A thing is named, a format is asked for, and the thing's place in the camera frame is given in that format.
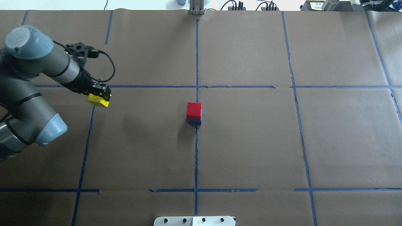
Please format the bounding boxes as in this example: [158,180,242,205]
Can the red wooden block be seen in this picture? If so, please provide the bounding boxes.
[186,102,203,121]

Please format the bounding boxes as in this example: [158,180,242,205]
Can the yellow wooden block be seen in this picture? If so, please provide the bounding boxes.
[87,94,110,108]

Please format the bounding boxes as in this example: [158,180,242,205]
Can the black power strip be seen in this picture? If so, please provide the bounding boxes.
[255,0,279,11]
[220,0,247,11]

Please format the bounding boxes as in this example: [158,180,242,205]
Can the blue wooden block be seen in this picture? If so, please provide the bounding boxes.
[187,120,202,125]

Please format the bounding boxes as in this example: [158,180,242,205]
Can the black power strip right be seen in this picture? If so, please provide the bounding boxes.
[255,0,279,11]

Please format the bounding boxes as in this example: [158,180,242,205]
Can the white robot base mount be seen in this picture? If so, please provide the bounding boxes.
[153,216,237,226]

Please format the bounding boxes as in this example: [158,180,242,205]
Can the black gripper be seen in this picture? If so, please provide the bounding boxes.
[64,43,111,101]

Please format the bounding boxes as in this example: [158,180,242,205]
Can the black equipment with label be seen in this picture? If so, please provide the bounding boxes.
[300,0,401,12]

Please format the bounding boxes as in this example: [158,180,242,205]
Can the blue tape grid lines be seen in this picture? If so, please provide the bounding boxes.
[1,9,401,226]

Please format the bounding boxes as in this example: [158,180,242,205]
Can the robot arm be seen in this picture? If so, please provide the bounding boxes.
[0,25,111,161]

